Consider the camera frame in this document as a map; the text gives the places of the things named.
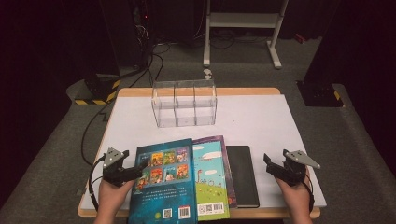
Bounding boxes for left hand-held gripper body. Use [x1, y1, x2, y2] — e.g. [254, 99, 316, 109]
[102, 147, 138, 188]

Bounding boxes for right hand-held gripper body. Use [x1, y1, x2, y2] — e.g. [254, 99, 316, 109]
[274, 148, 321, 188]

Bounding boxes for dark teal picture book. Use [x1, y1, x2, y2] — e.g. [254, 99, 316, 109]
[127, 137, 199, 224]

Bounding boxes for light blue picture book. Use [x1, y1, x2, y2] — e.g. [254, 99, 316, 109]
[191, 139, 232, 222]

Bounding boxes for clear acrylic book rack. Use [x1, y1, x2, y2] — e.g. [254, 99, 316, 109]
[150, 78, 218, 129]

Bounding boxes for person's left hand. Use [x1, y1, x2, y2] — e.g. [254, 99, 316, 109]
[97, 177, 136, 218]

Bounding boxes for person's right hand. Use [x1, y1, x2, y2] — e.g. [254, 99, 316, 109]
[275, 174, 314, 217]

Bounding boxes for black notebook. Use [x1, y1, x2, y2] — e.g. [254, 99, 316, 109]
[225, 145, 261, 209]

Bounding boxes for black yellow striped stand base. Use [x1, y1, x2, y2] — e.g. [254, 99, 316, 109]
[295, 79, 346, 108]
[74, 73, 121, 106]

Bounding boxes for wooden table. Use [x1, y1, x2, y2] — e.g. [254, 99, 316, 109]
[77, 87, 321, 218]

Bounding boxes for small red floor object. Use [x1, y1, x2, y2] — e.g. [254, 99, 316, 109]
[293, 32, 307, 45]

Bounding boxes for white metal stand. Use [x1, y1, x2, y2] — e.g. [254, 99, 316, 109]
[203, 0, 290, 70]

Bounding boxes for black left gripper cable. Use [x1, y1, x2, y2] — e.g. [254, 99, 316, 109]
[88, 154, 107, 213]

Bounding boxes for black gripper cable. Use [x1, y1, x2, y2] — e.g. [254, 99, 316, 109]
[300, 173, 316, 213]
[88, 154, 107, 213]

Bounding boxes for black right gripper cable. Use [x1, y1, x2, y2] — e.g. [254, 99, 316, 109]
[300, 173, 316, 213]

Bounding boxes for black floor cable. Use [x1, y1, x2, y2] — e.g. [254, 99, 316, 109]
[80, 43, 172, 166]

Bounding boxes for dark equipment tower with wires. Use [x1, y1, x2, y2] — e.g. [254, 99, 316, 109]
[99, 0, 158, 68]

